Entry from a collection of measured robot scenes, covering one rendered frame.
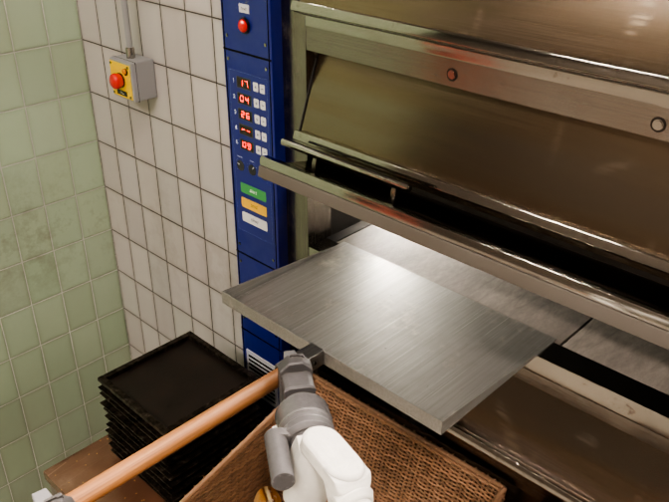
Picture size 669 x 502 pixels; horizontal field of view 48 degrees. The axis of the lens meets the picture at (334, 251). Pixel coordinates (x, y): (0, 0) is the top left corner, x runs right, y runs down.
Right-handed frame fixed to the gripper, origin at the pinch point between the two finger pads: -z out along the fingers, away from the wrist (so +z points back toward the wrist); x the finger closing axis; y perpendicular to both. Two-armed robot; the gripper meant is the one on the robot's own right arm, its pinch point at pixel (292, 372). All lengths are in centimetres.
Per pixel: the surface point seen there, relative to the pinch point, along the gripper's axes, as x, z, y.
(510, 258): 24.1, 9.0, -33.3
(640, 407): -2, 17, -56
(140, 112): 15, -100, 26
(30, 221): -18, -106, 62
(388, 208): 24.4, -11.1, -19.1
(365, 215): 21.6, -14.6, -15.9
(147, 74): 28, -91, 23
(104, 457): -62, -52, 43
